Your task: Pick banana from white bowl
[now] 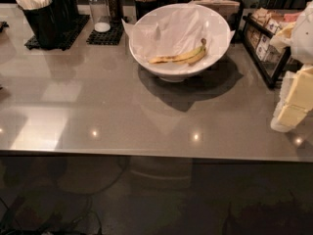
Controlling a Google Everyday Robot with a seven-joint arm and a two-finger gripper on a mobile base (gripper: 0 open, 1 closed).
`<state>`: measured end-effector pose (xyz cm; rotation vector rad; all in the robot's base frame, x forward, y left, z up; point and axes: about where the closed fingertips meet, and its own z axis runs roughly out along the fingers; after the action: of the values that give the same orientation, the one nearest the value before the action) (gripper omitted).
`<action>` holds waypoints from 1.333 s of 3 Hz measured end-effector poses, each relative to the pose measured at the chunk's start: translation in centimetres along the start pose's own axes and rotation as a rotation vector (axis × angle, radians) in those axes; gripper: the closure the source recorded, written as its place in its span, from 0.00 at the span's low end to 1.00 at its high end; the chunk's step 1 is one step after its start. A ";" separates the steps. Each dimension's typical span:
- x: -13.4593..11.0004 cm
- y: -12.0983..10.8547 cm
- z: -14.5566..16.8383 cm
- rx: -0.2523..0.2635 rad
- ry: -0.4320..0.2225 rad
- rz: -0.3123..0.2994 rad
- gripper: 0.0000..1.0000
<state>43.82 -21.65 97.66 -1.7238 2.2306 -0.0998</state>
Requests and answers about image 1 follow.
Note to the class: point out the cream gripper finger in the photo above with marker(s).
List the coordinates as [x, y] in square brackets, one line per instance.
[286, 118]

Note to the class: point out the white bowl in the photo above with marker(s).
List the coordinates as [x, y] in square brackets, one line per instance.
[177, 70]

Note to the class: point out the black cutlery cup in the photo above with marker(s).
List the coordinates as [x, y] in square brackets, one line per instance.
[40, 17]
[65, 12]

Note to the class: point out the black wire condiment rack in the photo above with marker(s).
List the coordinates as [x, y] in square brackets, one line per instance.
[271, 65]

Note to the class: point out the black rubber mat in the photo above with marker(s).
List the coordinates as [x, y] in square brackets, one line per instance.
[110, 37]
[66, 39]

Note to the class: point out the black rubber mat centre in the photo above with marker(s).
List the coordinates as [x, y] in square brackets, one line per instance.
[110, 37]

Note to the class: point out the black stir stick holder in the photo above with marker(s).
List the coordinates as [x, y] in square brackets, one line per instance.
[148, 0]

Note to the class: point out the black cutlery cup front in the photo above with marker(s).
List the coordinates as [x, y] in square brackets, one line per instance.
[40, 17]

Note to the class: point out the clear salt shaker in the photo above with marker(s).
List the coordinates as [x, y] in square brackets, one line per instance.
[99, 15]

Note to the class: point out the white paper liner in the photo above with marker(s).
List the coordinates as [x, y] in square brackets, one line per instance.
[169, 33]

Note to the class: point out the yellow banana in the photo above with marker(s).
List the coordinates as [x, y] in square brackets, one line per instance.
[185, 58]

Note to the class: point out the black rubber mat left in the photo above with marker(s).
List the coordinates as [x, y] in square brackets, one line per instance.
[66, 39]

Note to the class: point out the dark pepper grinder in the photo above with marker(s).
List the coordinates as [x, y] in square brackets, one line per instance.
[115, 10]

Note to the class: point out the black cutlery cup rear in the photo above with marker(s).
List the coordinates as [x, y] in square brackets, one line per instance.
[65, 12]

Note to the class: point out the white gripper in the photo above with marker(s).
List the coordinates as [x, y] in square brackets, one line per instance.
[303, 39]

